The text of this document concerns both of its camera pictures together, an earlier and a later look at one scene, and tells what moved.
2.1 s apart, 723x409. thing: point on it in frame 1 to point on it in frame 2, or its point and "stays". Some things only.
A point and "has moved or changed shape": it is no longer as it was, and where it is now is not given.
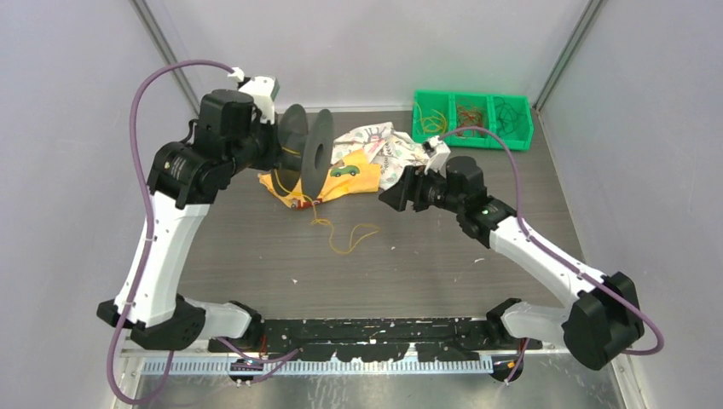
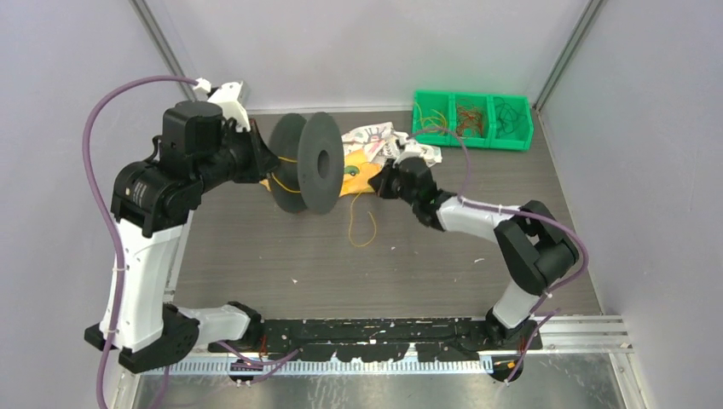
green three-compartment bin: [436, 112] stays
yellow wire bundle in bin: [433, 122] stays
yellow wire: [291, 150] has moved or changed shape
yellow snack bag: [354, 173] stays
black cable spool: [305, 153] has moved or changed shape
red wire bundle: [470, 116] stays
